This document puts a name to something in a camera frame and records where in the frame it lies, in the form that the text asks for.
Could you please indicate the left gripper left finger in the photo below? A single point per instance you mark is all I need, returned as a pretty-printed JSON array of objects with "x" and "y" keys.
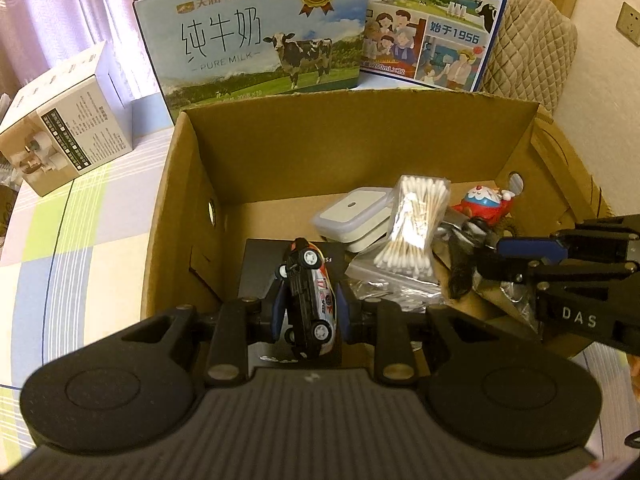
[{"x": 240, "y": 323}]

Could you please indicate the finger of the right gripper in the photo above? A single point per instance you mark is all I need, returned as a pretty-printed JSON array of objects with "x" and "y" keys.
[
  {"x": 525, "y": 271},
  {"x": 614, "y": 239}
]

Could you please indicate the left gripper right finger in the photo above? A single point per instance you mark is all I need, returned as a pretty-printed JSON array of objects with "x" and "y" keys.
[{"x": 380, "y": 323}]

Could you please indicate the brown hair scrunchie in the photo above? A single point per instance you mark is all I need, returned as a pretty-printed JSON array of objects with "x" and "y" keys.
[{"x": 508, "y": 227}]

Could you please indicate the black product box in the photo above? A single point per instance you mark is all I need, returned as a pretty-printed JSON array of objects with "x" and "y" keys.
[{"x": 263, "y": 276}]

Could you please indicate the metal rack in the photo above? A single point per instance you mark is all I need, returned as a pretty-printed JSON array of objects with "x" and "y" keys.
[{"x": 369, "y": 282}]

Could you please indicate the white toy car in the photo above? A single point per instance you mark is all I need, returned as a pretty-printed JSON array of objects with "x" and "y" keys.
[{"x": 310, "y": 300}]

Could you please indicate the silver foil bag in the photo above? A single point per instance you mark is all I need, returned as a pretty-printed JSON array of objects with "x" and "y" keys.
[{"x": 467, "y": 247}]

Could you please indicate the red Doraemon toy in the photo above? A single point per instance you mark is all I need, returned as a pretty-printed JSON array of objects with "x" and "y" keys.
[{"x": 486, "y": 203}]

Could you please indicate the cotton swabs pack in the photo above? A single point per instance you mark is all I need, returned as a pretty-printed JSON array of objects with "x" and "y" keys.
[{"x": 419, "y": 207}]

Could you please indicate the clear plastic container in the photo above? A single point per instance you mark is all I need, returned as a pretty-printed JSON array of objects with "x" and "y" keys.
[{"x": 357, "y": 220}]

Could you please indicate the brown cardboard box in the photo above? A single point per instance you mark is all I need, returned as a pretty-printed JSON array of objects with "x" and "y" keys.
[{"x": 263, "y": 168}]

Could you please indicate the checkered table cloth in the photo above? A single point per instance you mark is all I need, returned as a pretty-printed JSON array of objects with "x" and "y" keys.
[{"x": 72, "y": 266}]

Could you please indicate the quilted beige chair cover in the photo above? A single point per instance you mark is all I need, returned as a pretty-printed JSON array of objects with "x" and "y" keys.
[{"x": 532, "y": 55}]

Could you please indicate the white appliance box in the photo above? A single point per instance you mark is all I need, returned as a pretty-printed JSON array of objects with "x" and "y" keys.
[{"x": 69, "y": 121}]

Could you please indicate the dark blue milk carton box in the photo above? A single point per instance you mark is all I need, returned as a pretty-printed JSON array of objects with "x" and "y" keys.
[{"x": 441, "y": 44}]

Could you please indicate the light blue milk carton box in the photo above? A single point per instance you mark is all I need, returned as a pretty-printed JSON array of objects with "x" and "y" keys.
[{"x": 207, "y": 51}]

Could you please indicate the pink curtain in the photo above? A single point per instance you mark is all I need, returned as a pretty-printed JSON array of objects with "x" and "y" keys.
[{"x": 37, "y": 35}]

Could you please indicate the wall socket plate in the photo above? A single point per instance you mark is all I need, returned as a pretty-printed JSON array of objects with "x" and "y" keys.
[{"x": 628, "y": 23}]

